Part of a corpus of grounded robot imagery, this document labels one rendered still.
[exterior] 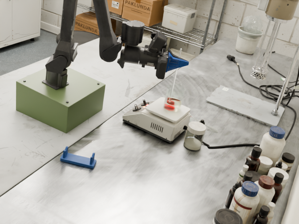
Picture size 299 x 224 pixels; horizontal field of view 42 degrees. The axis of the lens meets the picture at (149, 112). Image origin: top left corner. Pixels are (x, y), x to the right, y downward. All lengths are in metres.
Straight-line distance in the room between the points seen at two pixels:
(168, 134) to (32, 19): 3.22
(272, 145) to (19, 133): 0.79
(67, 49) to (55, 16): 3.49
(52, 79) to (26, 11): 2.96
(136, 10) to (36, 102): 2.43
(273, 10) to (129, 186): 0.83
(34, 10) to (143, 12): 1.26
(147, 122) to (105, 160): 0.22
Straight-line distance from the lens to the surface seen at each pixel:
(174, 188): 1.13
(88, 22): 3.97
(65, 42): 1.26
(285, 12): 1.53
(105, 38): 1.22
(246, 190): 1.02
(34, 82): 1.34
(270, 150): 1.30
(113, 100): 1.50
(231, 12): 3.75
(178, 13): 3.57
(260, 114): 1.64
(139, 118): 1.33
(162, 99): 1.38
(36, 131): 1.28
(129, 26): 1.20
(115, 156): 1.20
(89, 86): 1.36
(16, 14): 4.15
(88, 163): 1.15
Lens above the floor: 1.61
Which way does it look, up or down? 29 degrees down
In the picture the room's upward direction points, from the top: 11 degrees clockwise
